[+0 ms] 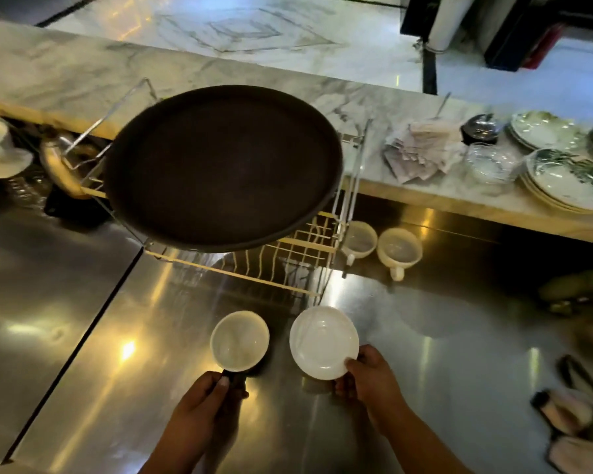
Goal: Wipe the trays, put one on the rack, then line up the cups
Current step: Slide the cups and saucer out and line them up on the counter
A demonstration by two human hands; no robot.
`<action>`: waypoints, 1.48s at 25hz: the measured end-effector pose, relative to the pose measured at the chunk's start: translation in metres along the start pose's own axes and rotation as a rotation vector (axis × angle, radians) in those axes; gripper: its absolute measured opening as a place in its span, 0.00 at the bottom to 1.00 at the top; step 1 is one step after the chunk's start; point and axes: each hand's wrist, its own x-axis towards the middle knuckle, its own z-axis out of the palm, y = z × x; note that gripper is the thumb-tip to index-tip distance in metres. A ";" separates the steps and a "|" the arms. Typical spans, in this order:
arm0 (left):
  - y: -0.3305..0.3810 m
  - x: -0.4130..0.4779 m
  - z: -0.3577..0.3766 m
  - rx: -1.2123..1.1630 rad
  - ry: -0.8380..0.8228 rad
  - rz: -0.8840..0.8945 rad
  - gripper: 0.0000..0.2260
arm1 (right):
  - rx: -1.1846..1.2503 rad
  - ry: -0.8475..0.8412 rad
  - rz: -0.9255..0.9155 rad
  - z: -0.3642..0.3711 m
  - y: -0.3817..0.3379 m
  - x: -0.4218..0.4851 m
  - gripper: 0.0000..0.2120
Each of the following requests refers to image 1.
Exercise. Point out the red fire extinguisher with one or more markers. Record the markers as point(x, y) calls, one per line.
point(546, 49)

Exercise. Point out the advertising display stand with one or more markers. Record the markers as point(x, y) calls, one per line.
point(415, 17)

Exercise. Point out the stack of leaf print plates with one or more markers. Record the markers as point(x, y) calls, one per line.
point(568, 182)

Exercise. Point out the black cup white inside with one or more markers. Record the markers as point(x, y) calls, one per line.
point(239, 340)

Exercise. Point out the tall black waste bin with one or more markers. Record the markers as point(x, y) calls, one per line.
point(514, 39)

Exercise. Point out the stack of pale green plates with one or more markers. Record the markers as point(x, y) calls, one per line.
point(546, 130)

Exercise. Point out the person's left hand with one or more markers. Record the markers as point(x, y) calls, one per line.
point(202, 419)

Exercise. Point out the paper receipts on spike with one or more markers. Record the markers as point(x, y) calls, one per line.
point(425, 152)

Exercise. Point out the person's right hand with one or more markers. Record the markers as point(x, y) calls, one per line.
point(375, 389)

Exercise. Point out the dark round tray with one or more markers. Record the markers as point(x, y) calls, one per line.
point(222, 172)

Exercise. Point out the silver call bell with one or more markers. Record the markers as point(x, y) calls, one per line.
point(480, 127)

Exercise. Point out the glass coffee carafe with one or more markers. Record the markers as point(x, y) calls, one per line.
point(27, 189)

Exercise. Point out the plant in white planter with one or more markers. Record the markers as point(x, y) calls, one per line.
point(449, 24)

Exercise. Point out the person's right forearm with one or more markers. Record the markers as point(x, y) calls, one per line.
point(425, 449)

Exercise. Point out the person's left forearm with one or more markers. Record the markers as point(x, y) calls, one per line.
point(178, 461)

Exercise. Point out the stack of glass bowls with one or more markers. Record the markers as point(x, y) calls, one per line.
point(491, 165)

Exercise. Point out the metal gooseneck kettle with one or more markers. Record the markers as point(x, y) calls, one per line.
point(59, 167)

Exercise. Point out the white saucer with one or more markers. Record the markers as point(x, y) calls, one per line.
point(321, 340)

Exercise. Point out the white coffee dripper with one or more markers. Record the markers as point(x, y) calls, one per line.
point(0, 152)

